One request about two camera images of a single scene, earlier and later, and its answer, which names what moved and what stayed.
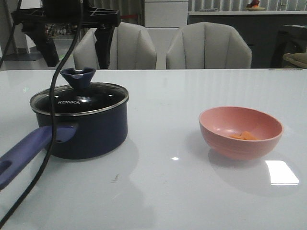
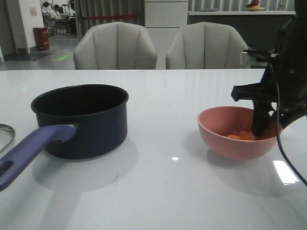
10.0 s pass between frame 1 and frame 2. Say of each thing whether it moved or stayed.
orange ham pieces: stayed
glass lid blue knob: moved
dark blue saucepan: stayed
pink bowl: stayed
